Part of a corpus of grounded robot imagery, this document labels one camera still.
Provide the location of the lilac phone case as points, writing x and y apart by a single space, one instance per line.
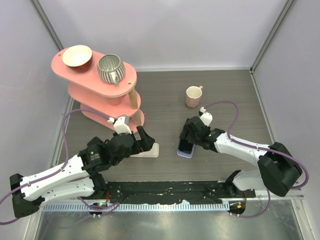
182 154

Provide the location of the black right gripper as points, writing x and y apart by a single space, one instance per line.
190 138

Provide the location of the cream bowl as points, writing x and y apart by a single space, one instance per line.
78 58

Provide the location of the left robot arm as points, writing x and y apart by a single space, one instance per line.
80 176

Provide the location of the dark blue phone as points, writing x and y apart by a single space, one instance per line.
185 147

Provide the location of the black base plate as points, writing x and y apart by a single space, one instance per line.
169 192

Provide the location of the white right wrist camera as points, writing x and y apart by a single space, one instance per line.
205 116

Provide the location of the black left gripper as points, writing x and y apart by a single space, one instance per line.
146 145

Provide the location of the grey striped mug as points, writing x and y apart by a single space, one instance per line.
111 69

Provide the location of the pink tiered wooden shelf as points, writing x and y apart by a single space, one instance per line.
93 93

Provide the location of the beige phone case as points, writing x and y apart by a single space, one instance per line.
153 153

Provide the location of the white slotted cable duct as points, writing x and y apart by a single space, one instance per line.
77 206

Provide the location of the pink ceramic mug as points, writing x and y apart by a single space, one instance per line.
193 96

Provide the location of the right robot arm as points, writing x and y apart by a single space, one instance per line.
276 171

